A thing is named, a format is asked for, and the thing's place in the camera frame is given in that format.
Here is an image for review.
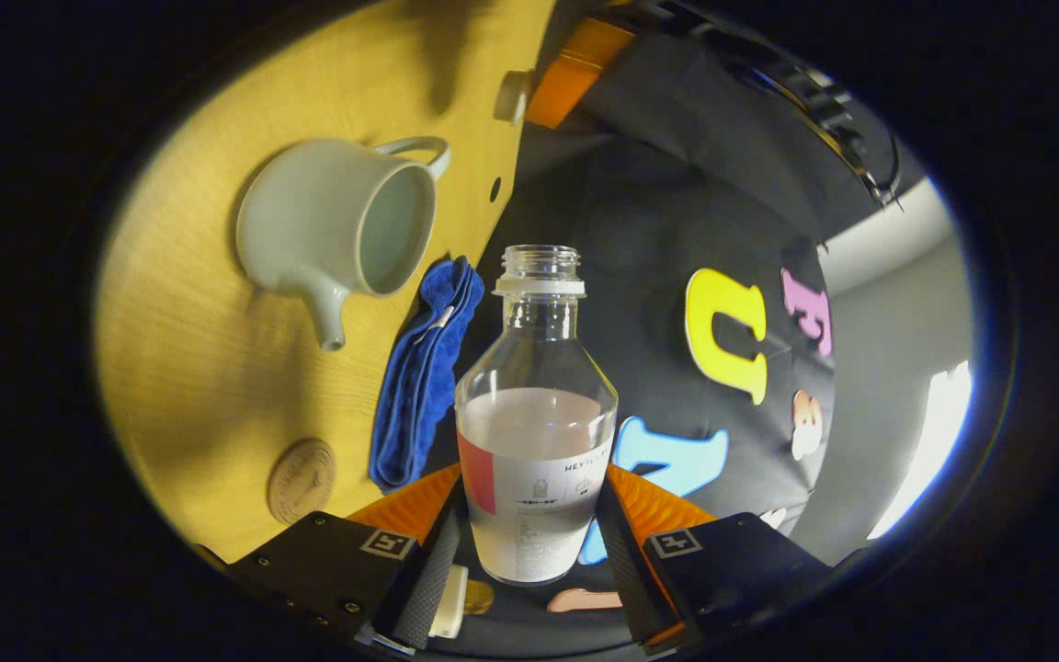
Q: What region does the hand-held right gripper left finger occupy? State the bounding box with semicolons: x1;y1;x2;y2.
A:
226;464;466;656

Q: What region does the white teacup lid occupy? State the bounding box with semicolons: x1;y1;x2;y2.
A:
495;70;535;126

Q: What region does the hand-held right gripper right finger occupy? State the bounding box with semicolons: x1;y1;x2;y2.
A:
596;464;834;656

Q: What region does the clear plastic water bottle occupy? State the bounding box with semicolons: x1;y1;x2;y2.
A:
454;244;620;587

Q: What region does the white ceramic teacup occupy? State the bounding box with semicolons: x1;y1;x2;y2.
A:
235;136;452;352

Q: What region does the blue folded towel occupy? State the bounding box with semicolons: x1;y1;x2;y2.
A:
369;256;486;495

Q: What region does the round wooden coaster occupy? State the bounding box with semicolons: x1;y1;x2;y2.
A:
268;438;337;525

